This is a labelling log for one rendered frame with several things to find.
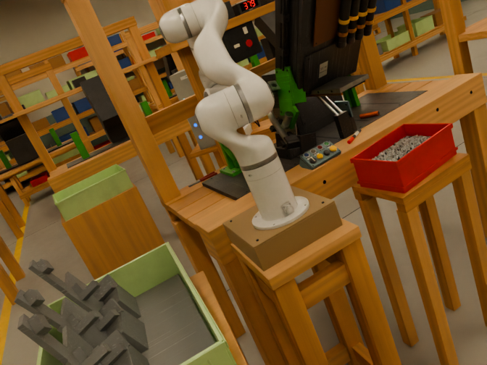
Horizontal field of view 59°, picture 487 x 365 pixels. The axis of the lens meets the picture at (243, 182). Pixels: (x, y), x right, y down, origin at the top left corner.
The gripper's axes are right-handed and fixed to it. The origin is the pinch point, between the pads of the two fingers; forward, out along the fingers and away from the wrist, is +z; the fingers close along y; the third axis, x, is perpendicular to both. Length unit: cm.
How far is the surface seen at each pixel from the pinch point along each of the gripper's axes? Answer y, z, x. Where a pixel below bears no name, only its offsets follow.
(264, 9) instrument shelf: 35.2, 9.1, -15.8
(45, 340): -88, -105, -34
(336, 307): -94, -12, 22
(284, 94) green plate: -6.3, 2.7, -2.2
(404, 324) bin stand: -108, 24, 39
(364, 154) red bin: -53, 10, -14
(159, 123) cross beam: 18, -45, 31
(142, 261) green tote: -60, -76, 6
